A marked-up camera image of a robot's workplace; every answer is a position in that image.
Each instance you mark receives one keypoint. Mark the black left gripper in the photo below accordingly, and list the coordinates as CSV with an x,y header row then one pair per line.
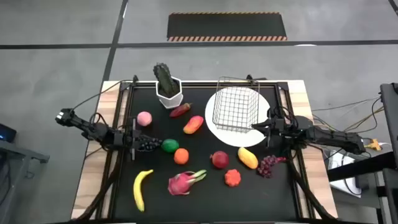
x,y
134,141

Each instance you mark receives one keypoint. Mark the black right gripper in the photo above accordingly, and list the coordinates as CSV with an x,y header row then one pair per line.
x,y
281,132

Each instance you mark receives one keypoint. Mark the dark purple grape bunch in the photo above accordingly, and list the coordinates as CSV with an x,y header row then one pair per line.
x,y
150,144

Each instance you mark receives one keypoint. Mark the green lime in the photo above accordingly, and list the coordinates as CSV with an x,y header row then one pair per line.
x,y
170,146

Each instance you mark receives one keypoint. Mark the pink peach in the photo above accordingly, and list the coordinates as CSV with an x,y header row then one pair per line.
x,y
144,119

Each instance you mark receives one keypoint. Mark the yellow mango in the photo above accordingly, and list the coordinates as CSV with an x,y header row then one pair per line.
x,y
247,158

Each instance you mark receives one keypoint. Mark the orange fruit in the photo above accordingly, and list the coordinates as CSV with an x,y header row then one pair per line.
x,y
181,156

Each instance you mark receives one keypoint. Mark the yellow banana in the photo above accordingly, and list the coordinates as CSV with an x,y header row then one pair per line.
x,y
137,189

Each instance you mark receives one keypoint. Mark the red pomegranate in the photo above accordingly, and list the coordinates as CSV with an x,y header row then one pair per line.
x,y
220,160

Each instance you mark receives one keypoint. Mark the orange pumpkin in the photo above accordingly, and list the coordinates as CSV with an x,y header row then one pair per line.
x,y
232,178

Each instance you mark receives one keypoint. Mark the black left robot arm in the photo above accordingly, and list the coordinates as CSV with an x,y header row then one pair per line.
x,y
93,129

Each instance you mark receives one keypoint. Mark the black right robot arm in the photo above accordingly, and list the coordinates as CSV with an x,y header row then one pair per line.
x,y
329,137

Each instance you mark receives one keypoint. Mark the white round woven mat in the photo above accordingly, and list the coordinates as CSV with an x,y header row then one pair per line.
x,y
236,138

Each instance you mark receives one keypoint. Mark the red grape bunch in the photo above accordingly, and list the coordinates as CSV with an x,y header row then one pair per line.
x,y
265,168

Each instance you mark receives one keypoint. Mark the red chili pepper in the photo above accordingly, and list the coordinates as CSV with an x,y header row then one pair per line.
x,y
179,110

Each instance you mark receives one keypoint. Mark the white hexagonal plant pot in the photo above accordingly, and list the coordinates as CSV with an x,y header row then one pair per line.
x,y
171,101

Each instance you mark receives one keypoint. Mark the pink dragon fruit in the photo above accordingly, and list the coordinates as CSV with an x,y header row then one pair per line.
x,y
180,185

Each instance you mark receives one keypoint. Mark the green cucumber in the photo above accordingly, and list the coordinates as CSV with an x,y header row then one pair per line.
x,y
164,81

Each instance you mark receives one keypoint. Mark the black side desk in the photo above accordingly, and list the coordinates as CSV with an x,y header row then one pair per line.
x,y
363,166

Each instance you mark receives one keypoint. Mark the black hazard-striped floor mat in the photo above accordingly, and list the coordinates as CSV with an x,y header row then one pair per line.
x,y
227,26

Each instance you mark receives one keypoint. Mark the black monitor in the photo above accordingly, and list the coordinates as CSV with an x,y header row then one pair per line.
x,y
390,109

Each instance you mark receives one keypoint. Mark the grey side table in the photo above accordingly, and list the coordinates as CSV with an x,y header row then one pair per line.
x,y
18,151

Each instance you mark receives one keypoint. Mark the dark device with blue light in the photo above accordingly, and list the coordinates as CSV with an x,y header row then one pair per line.
x,y
7,133

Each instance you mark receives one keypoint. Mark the black metal table frame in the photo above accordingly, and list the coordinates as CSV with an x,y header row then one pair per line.
x,y
202,84

